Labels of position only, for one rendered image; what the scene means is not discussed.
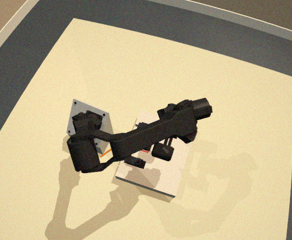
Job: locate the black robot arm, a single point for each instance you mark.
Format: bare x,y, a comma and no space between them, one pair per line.
177,120

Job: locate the beige flat rectangular panel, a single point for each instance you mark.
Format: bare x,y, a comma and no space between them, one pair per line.
155,174

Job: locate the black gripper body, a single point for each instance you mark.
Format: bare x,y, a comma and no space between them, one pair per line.
162,150

